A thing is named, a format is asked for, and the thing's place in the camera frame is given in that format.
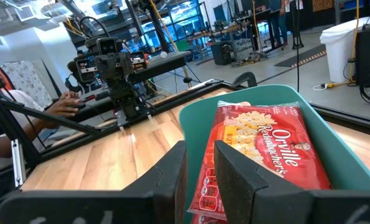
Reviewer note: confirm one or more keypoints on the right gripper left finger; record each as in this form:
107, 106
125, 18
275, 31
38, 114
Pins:
147, 202

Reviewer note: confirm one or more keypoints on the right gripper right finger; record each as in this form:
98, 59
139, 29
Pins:
250, 199

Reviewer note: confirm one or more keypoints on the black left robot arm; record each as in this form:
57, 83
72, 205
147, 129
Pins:
127, 102

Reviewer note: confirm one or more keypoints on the small white round object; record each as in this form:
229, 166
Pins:
163, 54

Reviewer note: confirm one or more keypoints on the person's hand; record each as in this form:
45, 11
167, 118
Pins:
63, 105

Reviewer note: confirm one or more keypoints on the grey floral panel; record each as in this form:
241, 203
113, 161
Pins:
26, 81

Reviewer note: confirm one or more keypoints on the teal plastic basket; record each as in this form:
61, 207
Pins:
327, 140

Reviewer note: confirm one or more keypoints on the person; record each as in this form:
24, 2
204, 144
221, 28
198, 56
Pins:
16, 99
278, 21

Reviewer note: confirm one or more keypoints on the black computer case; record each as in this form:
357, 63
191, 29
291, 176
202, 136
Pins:
223, 53

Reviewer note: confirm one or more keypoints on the black floor mat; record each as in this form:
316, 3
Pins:
299, 56

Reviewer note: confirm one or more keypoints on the white bin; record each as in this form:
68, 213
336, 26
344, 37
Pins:
340, 49

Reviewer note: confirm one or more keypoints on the black floor stand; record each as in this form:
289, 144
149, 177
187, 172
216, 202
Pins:
296, 28

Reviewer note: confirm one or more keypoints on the black table frame rail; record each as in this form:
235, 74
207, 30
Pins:
172, 103

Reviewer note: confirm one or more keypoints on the black diagonal frame brace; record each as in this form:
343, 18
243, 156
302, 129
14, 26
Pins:
48, 116

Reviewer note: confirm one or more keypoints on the black vertical frame post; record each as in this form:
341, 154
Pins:
7, 124

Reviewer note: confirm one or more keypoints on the black curved bracket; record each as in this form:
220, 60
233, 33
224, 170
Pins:
245, 76

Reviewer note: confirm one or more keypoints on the silver metal bracket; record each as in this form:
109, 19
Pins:
18, 161

